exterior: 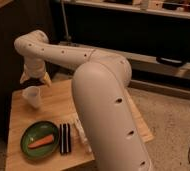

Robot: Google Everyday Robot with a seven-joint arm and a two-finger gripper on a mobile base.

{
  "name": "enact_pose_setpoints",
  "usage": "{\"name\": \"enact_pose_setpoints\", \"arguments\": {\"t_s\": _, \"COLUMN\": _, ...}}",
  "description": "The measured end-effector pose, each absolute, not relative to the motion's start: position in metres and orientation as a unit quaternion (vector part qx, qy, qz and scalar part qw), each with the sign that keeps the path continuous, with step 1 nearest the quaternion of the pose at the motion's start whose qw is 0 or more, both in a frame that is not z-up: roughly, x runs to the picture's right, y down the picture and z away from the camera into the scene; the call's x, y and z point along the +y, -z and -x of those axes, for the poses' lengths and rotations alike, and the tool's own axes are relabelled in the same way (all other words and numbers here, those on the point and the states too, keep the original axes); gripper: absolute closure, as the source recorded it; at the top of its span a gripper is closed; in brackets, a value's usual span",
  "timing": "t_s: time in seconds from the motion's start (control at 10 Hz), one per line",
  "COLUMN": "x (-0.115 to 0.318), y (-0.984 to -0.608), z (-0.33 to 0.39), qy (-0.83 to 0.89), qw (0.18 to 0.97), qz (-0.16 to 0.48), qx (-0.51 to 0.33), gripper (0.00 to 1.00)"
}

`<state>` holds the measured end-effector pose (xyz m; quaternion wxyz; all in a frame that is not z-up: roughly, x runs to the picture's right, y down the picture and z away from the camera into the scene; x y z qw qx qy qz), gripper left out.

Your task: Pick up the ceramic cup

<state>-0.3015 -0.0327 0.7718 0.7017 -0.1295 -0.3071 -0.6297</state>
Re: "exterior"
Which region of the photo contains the wooden table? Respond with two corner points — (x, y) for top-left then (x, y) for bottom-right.
(5, 78), (155, 171)

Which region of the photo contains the metal pole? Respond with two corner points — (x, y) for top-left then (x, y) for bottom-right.
(60, 0), (71, 44)

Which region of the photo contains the green plate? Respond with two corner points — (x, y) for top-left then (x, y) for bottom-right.
(20, 121), (59, 160)

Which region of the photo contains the black handle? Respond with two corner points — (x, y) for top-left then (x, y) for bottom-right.
(156, 57), (186, 67)

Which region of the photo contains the white tube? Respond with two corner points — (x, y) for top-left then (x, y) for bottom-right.
(74, 118), (92, 153)

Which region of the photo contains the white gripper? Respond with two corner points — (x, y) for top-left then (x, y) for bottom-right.
(20, 57), (52, 87)

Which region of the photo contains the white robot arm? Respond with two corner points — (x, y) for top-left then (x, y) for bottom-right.
(14, 30), (154, 171)

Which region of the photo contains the orange carrot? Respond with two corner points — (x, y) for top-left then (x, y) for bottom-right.
(28, 134), (54, 149)

